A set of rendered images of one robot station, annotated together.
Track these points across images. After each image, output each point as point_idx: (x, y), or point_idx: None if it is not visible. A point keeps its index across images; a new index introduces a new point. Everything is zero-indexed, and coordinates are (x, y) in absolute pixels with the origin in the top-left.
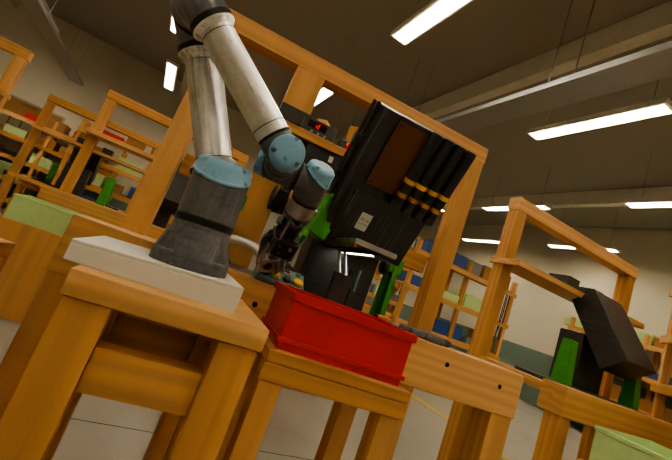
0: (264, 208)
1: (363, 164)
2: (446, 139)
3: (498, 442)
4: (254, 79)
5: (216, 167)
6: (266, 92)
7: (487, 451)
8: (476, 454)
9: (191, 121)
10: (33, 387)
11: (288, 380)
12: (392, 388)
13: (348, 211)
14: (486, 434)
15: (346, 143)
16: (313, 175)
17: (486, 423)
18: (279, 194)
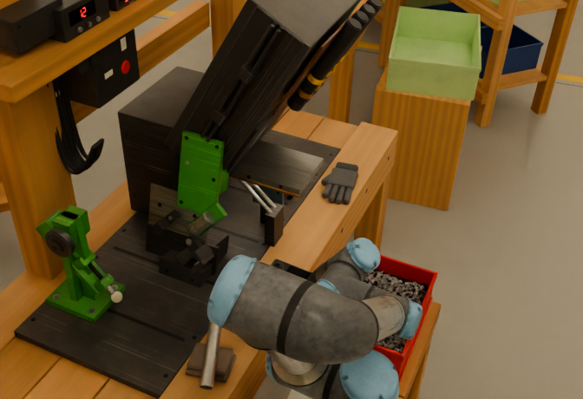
0: (61, 172)
1: (271, 105)
2: (361, 20)
3: (387, 187)
4: (392, 320)
5: (393, 397)
6: (394, 311)
7: (383, 200)
8: (376, 208)
9: (282, 363)
10: None
11: (409, 389)
12: (436, 316)
13: (248, 146)
14: (382, 193)
15: None
16: (370, 271)
17: (381, 186)
18: (93, 153)
